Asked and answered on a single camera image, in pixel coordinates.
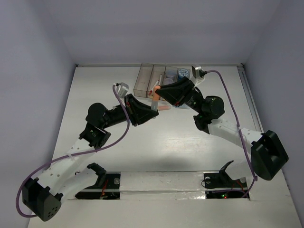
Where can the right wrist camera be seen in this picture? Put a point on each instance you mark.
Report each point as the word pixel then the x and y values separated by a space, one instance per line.
pixel 198 75

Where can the red whiteboard marker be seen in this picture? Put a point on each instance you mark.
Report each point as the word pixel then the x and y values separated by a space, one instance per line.
pixel 152 88

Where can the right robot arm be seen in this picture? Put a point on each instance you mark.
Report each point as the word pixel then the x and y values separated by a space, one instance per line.
pixel 264 152

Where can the clear pencil-shaped highlighter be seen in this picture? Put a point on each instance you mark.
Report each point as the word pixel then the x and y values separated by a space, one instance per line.
pixel 154 104

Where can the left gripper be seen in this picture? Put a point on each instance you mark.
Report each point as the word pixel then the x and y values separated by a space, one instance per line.
pixel 139 112

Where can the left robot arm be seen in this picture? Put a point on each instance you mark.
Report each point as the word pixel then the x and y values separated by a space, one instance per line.
pixel 65 176

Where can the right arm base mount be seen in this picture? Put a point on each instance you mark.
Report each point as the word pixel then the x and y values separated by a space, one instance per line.
pixel 219 185

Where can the paperclip jar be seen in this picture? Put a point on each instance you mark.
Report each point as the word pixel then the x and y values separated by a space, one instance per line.
pixel 171 75
pixel 168 81

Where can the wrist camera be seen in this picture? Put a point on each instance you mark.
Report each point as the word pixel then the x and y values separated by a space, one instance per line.
pixel 121 89
pixel 198 75

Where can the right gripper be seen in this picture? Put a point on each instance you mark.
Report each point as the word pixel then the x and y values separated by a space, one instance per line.
pixel 177 92

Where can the orange highlighter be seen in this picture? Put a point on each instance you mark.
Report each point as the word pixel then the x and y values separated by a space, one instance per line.
pixel 164 108

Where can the blue paint jar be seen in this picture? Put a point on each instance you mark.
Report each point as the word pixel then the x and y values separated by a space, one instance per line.
pixel 183 73

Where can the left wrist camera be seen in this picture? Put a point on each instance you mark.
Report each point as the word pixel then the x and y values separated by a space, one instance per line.
pixel 121 89

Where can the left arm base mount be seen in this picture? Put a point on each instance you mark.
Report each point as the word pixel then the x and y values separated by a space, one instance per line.
pixel 106 187

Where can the transparent drawer bin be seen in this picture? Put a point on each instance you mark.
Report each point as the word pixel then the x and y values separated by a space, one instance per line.
pixel 141 85
pixel 157 70
pixel 184 73
pixel 170 69

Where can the blue highlighter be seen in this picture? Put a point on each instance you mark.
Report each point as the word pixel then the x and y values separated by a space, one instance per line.
pixel 184 106

